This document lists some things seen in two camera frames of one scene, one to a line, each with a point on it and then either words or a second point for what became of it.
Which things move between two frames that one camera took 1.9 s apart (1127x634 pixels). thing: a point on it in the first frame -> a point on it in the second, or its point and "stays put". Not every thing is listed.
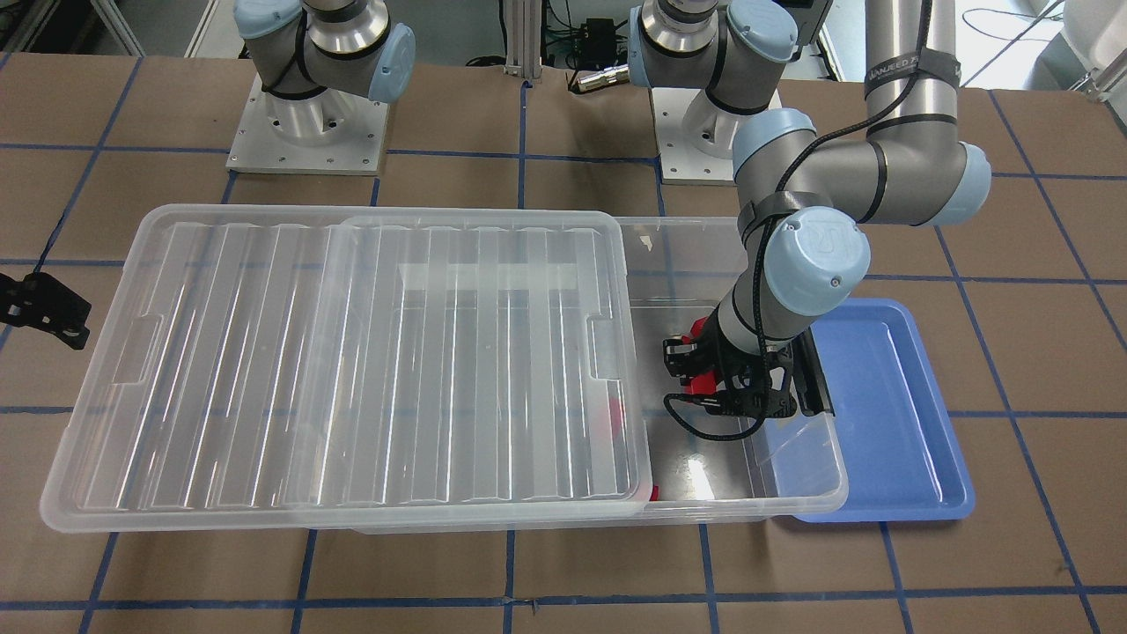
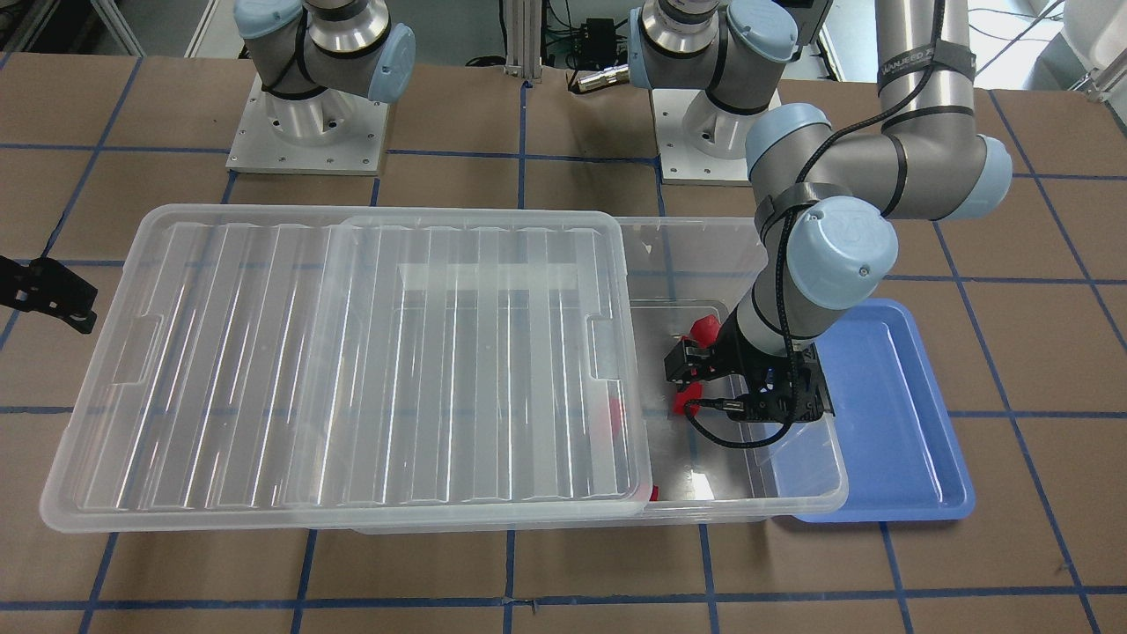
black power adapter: (598, 45) stays put
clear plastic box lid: (267, 366) stays put
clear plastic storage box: (678, 271) stays put
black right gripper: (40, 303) -> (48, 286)
